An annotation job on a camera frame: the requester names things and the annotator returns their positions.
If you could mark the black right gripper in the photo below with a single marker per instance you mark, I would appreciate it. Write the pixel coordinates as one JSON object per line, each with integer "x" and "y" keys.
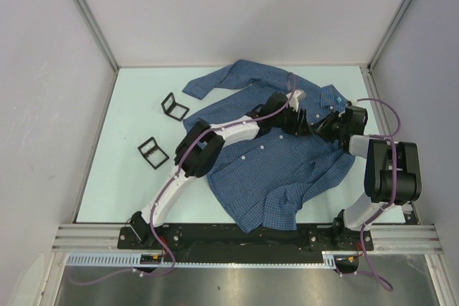
{"x": 322, "y": 128}

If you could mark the black open box upper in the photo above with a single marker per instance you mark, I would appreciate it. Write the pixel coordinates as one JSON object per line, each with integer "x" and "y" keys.
{"x": 173, "y": 109}

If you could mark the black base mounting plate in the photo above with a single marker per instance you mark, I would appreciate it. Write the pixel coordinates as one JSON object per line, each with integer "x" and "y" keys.
{"x": 197, "y": 240}

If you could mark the white slotted cable duct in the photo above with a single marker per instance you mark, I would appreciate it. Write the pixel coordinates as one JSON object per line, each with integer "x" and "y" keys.
{"x": 296, "y": 260}

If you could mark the black open box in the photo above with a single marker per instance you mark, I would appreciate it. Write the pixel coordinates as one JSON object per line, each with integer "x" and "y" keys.
{"x": 152, "y": 153}
{"x": 173, "y": 109}

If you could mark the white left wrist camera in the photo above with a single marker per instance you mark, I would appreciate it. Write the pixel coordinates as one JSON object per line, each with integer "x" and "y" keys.
{"x": 294, "y": 99}

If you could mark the blue checked shirt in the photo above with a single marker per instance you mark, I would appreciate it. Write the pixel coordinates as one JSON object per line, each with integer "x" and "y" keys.
{"x": 265, "y": 181}

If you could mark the aluminium frame post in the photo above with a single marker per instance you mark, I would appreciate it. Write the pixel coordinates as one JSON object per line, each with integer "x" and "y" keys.
{"x": 395, "y": 22}
{"x": 96, "y": 32}

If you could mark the right aluminium frame post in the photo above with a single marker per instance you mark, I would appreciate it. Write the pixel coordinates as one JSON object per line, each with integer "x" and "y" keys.
{"x": 395, "y": 22}

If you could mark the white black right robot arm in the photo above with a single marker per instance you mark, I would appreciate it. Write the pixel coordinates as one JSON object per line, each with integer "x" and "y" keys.
{"x": 392, "y": 179}

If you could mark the aluminium front rail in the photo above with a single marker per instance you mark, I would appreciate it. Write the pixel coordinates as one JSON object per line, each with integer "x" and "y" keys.
{"x": 387, "y": 239}

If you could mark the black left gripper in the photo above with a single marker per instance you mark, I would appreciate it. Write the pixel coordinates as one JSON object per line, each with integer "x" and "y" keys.
{"x": 297, "y": 127}

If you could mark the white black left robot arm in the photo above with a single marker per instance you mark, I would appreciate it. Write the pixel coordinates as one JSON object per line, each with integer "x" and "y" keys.
{"x": 198, "y": 152}

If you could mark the left aluminium frame post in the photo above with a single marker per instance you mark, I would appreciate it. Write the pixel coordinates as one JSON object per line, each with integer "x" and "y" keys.
{"x": 96, "y": 32}

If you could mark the black open box lower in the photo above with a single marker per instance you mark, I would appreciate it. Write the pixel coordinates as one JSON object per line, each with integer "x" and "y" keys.
{"x": 152, "y": 153}

